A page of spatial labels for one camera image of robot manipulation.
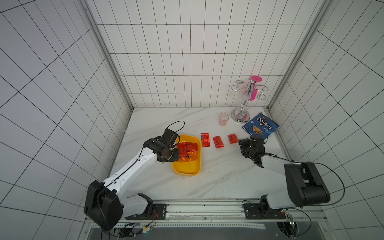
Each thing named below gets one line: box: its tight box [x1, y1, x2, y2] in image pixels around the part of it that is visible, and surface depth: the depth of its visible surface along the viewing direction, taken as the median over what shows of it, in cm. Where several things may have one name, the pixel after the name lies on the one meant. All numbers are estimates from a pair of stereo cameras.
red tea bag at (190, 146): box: [185, 142, 199, 152], surface depth 92 cm
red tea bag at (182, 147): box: [177, 142, 187, 157], surface depth 91 cm
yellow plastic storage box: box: [172, 134, 202, 177], surface depth 86 cm
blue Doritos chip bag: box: [241, 112, 280, 139], surface depth 109 cm
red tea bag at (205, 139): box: [201, 133, 211, 147], surface depth 102 cm
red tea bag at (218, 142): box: [212, 136, 224, 148], surface depth 101 cm
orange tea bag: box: [178, 150, 198, 163], surface depth 88 cm
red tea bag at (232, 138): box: [227, 133, 238, 144], surface depth 99 cm
